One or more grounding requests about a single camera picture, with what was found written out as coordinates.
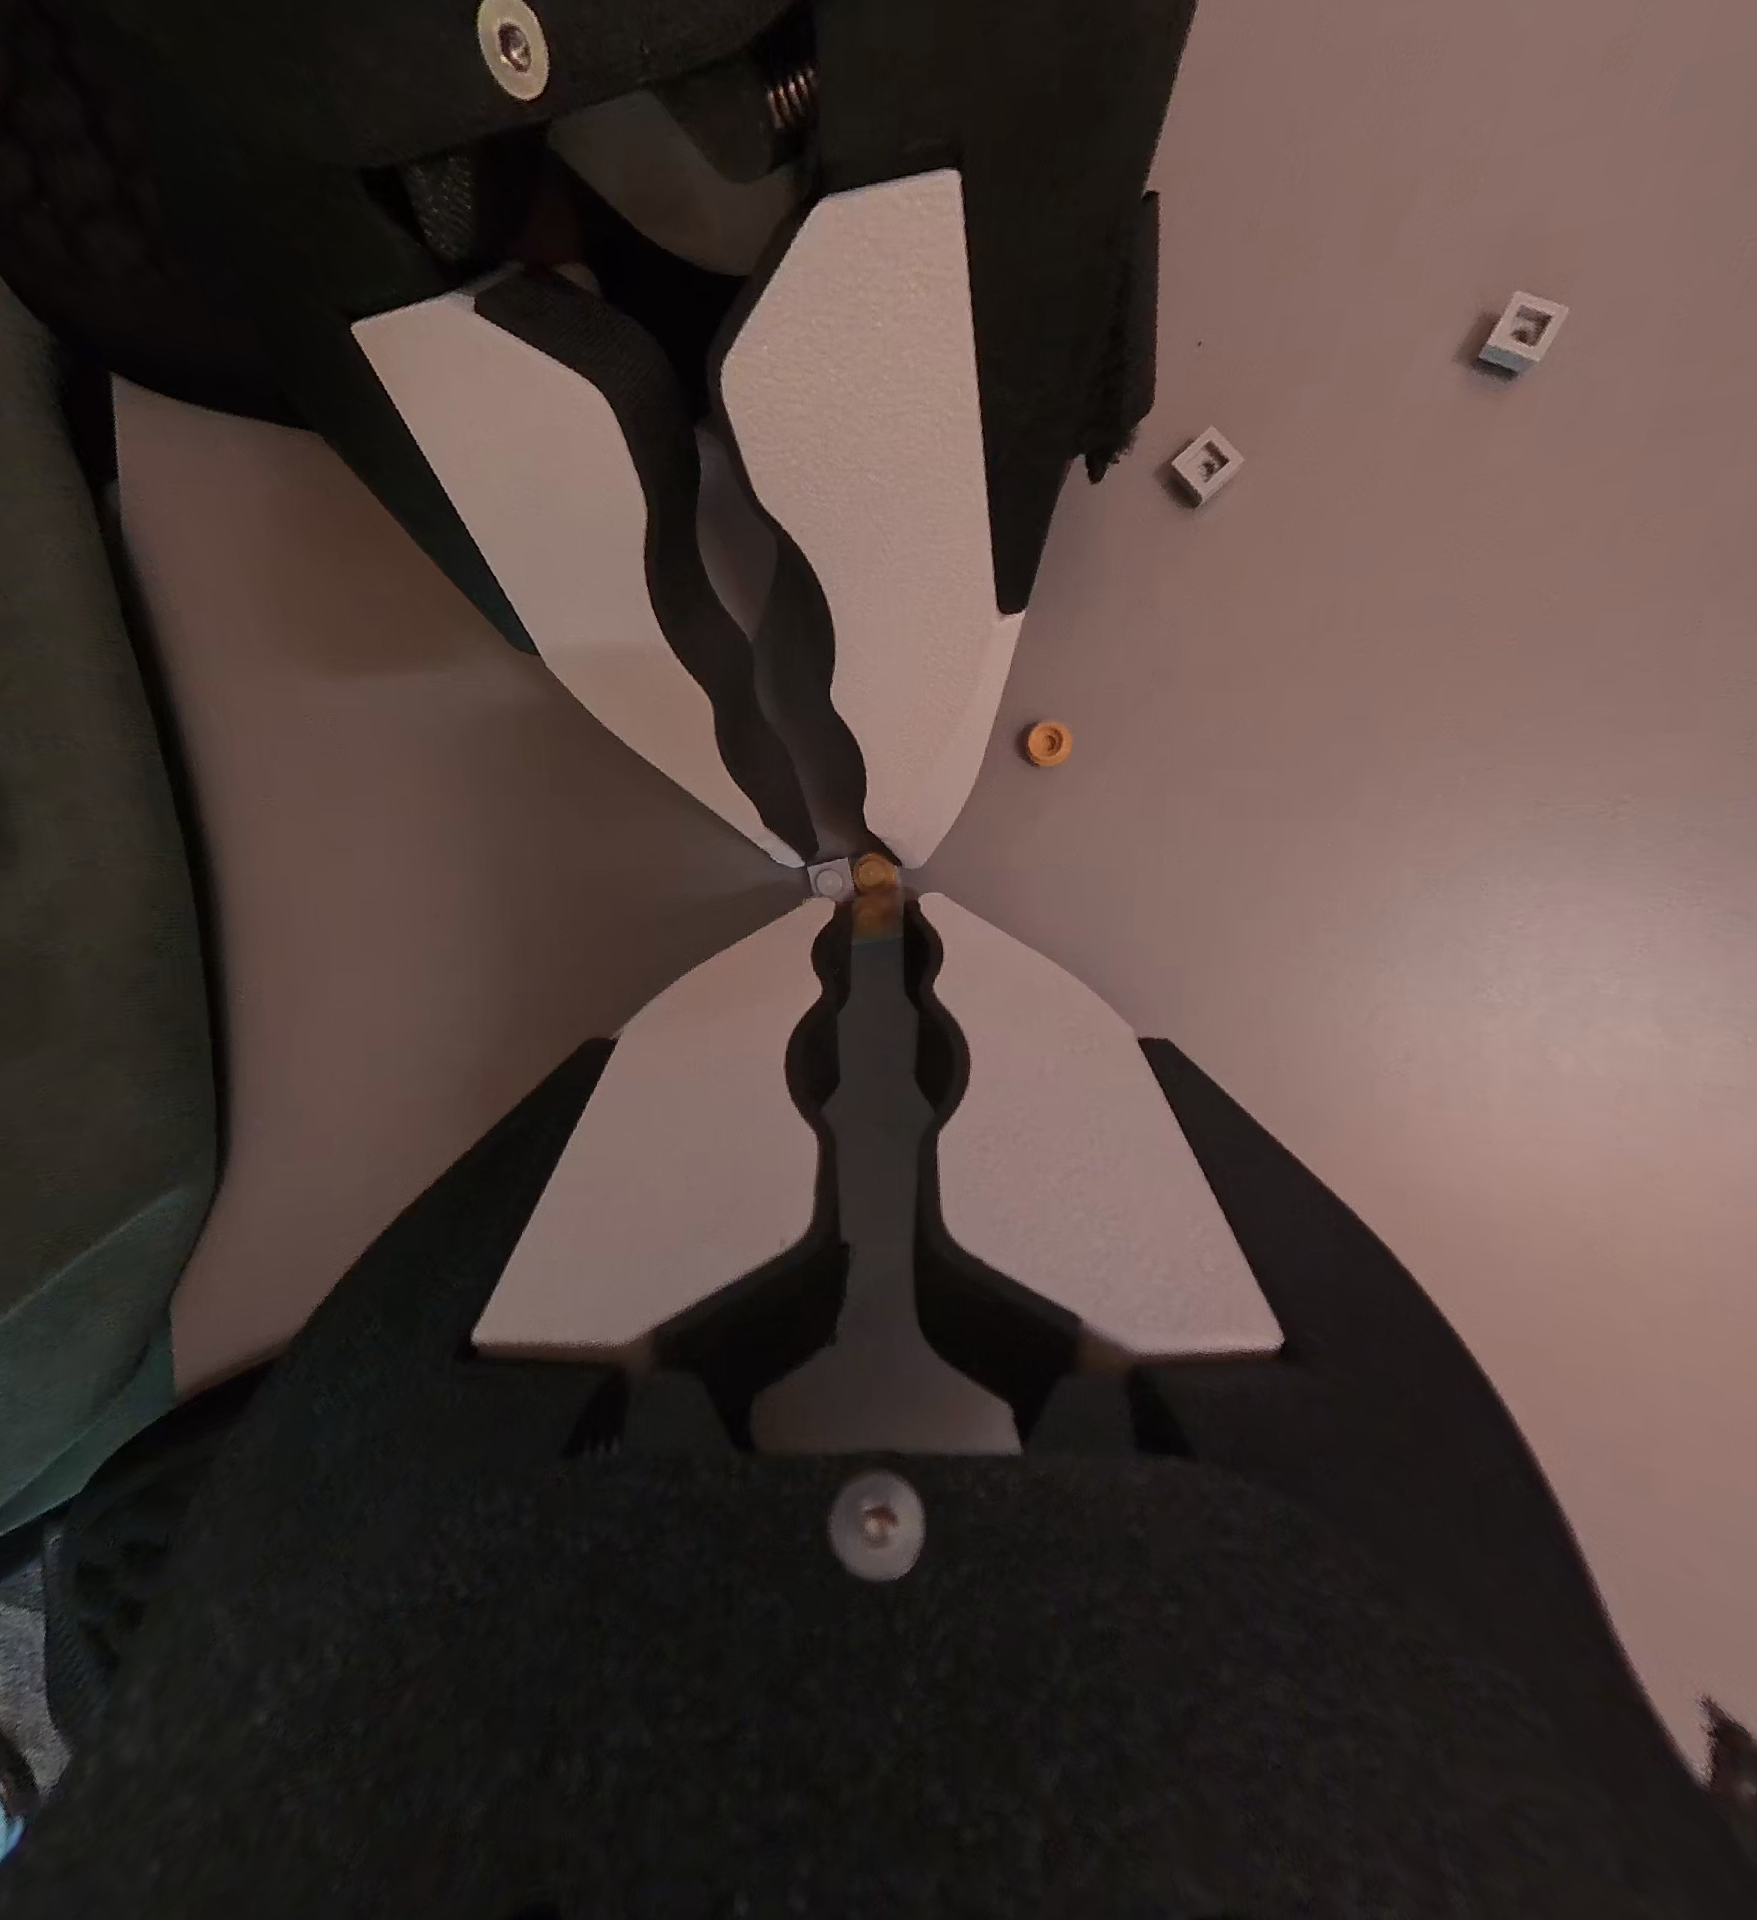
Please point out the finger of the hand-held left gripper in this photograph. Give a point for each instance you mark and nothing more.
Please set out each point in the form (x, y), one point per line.
(878, 450)
(532, 481)

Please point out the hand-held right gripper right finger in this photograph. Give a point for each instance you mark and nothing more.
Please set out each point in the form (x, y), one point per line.
(1103, 1200)

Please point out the grey plate with tan studs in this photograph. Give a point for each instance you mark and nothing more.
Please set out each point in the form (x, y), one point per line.
(830, 879)

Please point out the grey desk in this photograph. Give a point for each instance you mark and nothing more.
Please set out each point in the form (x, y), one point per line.
(1419, 1050)

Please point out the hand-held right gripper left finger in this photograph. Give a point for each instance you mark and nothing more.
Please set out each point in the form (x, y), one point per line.
(654, 1200)

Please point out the tan round stud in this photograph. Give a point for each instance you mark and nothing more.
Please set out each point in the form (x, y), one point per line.
(1050, 747)
(878, 916)

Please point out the small grey square brick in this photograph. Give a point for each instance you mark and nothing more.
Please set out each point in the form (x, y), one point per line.
(1519, 331)
(1205, 469)

